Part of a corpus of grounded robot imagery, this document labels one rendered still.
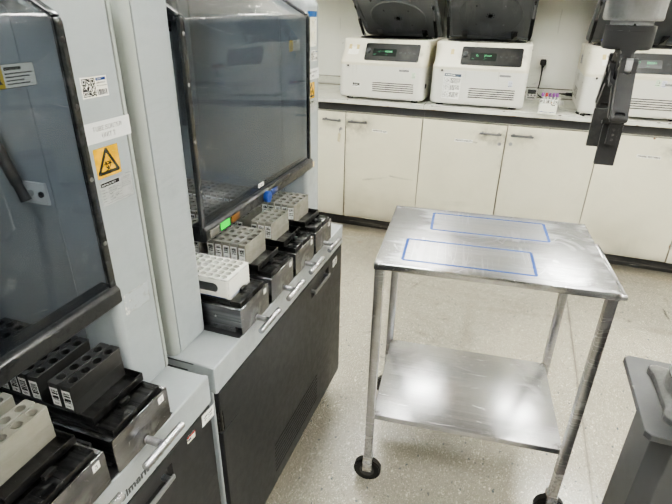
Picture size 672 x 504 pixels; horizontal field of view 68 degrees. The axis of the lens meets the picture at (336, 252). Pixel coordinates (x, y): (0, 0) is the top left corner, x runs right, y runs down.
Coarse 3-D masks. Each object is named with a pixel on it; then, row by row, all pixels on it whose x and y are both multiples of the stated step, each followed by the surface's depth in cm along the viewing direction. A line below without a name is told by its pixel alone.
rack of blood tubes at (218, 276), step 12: (204, 264) 119; (216, 264) 118; (228, 264) 118; (240, 264) 120; (204, 276) 113; (216, 276) 114; (228, 276) 113; (240, 276) 116; (204, 288) 119; (216, 288) 119; (228, 288) 112
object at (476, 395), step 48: (384, 240) 143; (432, 240) 143; (480, 240) 144; (528, 240) 145; (576, 240) 145; (528, 288) 123; (576, 288) 120; (384, 384) 167; (432, 384) 168; (480, 384) 168; (528, 384) 169; (480, 432) 149; (528, 432) 149; (576, 432) 137
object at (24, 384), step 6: (66, 342) 88; (60, 348) 85; (48, 354) 84; (54, 354) 84; (42, 360) 82; (30, 366) 82; (36, 366) 81; (24, 372) 80; (18, 378) 80; (24, 378) 80; (24, 384) 80; (24, 390) 81; (30, 390) 81; (30, 396) 81
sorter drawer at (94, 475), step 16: (80, 448) 74; (64, 464) 71; (80, 464) 72; (96, 464) 74; (48, 480) 69; (64, 480) 69; (80, 480) 71; (96, 480) 75; (32, 496) 67; (48, 496) 67; (64, 496) 69; (80, 496) 72; (96, 496) 75
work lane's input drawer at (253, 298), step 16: (240, 288) 116; (256, 288) 118; (208, 304) 113; (224, 304) 113; (240, 304) 112; (256, 304) 118; (208, 320) 116; (224, 320) 114; (240, 320) 112; (256, 320) 119; (272, 320) 118
